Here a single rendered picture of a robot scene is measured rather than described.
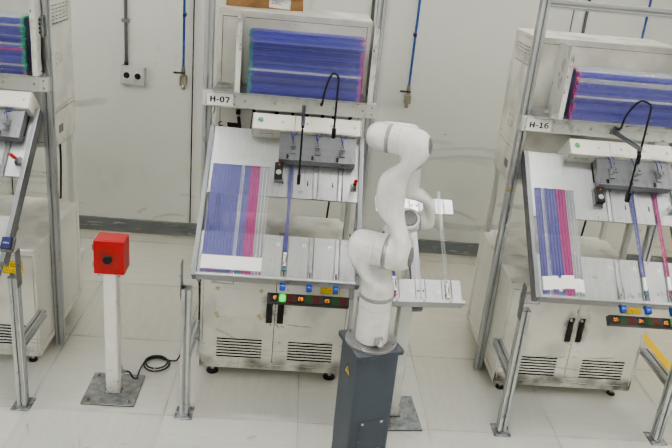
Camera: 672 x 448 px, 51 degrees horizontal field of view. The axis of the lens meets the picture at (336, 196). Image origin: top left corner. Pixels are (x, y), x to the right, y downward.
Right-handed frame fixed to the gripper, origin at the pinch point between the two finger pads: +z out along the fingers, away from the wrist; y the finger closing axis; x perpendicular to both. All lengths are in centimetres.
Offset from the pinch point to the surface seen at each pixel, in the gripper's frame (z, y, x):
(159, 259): 181, 114, -23
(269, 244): 13, 50, 2
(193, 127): 165, 97, -110
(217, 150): 20, 74, -42
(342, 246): 10.9, 19.1, 2.2
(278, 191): 16, 47, -22
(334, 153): 10.7, 22.9, -39.8
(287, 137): 13, 44, -47
